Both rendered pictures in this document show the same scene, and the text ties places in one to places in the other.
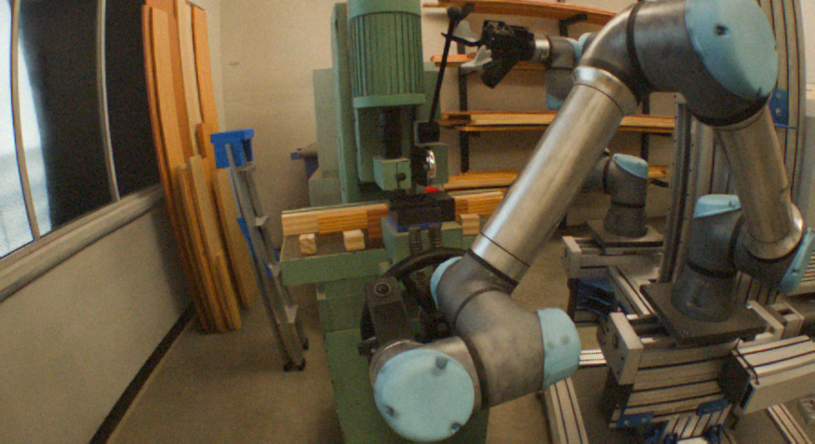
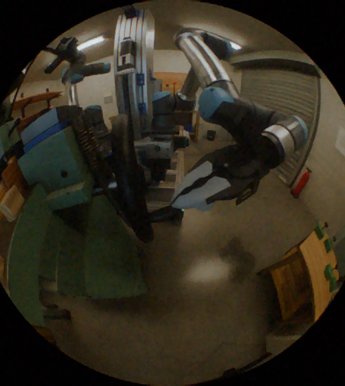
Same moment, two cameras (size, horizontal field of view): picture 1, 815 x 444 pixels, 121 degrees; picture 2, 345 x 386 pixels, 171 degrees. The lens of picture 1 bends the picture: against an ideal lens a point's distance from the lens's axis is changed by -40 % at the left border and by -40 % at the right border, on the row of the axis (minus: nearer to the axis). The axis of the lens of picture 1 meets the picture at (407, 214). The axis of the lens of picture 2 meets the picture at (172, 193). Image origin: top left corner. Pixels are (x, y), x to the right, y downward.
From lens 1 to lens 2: 62 cm
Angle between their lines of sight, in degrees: 83
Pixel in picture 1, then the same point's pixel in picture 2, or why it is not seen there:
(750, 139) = not seen: hidden behind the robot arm
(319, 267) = (21, 267)
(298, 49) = not seen: outside the picture
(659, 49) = (216, 41)
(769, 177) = not seen: hidden behind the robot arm
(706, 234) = (164, 102)
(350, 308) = (69, 261)
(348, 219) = not seen: outside the picture
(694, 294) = (167, 122)
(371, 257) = (37, 201)
